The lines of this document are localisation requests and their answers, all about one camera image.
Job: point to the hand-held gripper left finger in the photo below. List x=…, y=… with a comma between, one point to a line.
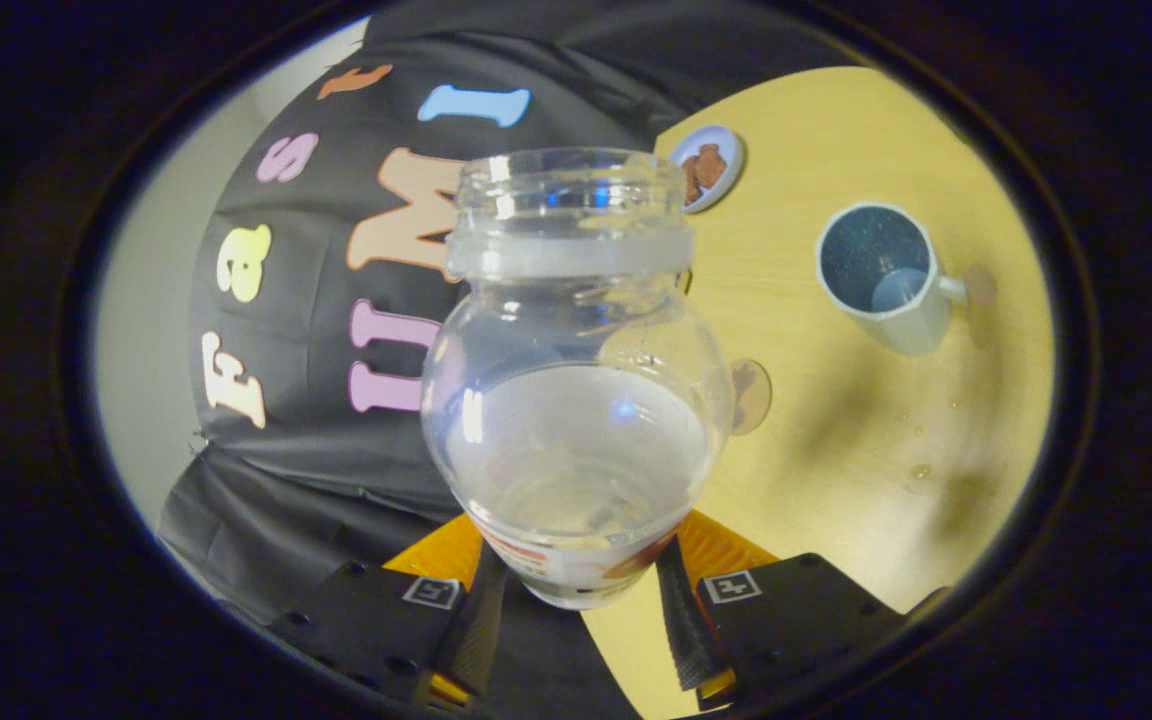
x=481, y=625

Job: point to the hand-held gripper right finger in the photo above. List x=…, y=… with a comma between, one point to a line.
x=681, y=630

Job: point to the clear plastic juice bottle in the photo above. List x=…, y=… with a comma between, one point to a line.
x=576, y=440

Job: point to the round brown coaster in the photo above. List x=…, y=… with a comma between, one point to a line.
x=754, y=395

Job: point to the white cup dark blue inside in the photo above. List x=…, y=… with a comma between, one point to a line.
x=911, y=325

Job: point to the wooden table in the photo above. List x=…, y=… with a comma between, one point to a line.
x=836, y=480

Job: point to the black backdrop cloth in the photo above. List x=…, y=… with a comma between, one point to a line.
x=316, y=460

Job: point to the brown cookie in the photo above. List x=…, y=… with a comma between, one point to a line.
x=709, y=165
x=691, y=185

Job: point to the light blue plate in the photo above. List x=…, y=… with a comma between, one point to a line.
x=728, y=148

